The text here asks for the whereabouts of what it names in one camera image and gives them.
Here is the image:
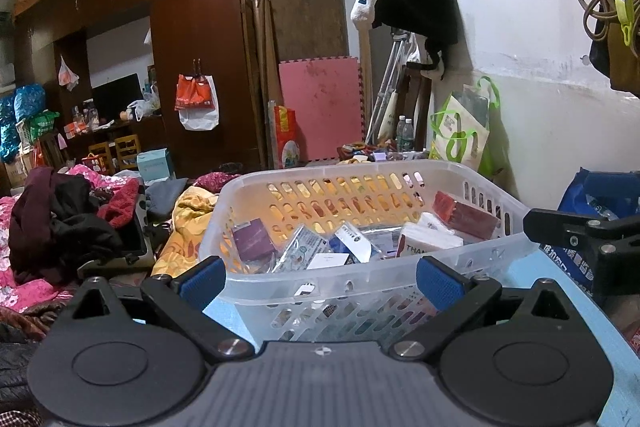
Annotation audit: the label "purple box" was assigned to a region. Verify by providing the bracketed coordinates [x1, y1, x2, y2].
[232, 218, 278, 262]

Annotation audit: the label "patterned box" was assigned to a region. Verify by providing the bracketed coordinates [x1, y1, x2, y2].
[272, 225, 330, 273]

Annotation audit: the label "blue non-woven shopping bag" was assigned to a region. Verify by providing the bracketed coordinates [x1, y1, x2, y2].
[540, 168, 639, 297]

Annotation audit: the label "white pink long box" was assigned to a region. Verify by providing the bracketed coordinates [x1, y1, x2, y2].
[397, 222, 464, 258]

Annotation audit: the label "yellow orange floral blanket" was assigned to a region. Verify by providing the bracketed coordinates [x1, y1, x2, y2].
[151, 186, 218, 277]

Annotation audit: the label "white blue small box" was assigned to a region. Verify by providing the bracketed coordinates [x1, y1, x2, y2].
[329, 222, 382, 263]

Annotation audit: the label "clear plastic perforated basket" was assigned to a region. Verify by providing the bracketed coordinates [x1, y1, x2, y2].
[200, 160, 534, 345]

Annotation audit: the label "teal box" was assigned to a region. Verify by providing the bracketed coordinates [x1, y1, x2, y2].
[136, 148, 174, 184]

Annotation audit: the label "pink floral bedding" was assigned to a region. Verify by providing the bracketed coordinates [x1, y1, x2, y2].
[1, 165, 139, 312]

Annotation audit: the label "green and white tote bag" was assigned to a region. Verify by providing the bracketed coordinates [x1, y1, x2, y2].
[428, 76, 500, 179]

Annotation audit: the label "hanging brown bag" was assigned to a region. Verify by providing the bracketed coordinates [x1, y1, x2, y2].
[588, 0, 640, 98]

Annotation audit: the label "orange and white hanging bag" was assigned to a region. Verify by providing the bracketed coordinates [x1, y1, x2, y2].
[175, 75, 219, 132]

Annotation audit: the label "pink foam mat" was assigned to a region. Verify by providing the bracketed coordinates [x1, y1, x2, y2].
[279, 56, 363, 161]

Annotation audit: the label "metal crutches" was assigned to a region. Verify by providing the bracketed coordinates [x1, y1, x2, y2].
[366, 29, 411, 145]

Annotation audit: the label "dark red wooden wardrobe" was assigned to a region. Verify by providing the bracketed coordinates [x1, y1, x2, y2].
[14, 0, 266, 178]

